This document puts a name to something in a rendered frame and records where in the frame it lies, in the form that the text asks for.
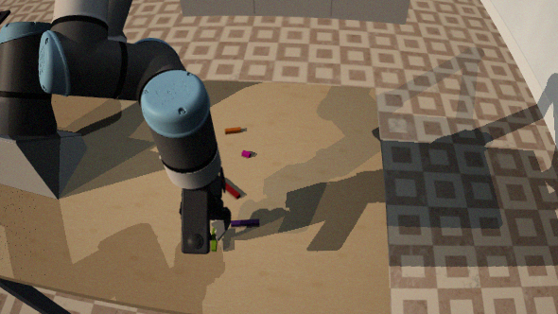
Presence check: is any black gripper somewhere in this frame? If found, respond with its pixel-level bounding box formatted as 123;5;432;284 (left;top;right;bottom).
183;167;231;240

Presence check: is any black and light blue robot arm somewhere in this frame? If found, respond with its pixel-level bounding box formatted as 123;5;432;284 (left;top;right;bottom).
0;0;221;254

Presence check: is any lime green rod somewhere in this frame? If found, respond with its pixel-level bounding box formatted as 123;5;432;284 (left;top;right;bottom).
211;228;218;252

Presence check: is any orange rod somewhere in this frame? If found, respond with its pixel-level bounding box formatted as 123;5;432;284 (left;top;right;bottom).
225;128;241;134

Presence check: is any dark red rod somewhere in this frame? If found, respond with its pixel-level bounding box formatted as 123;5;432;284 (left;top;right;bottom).
226;183;240;199

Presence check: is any purple rod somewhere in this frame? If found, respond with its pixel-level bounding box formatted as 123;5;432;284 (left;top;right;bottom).
231;219;259;227

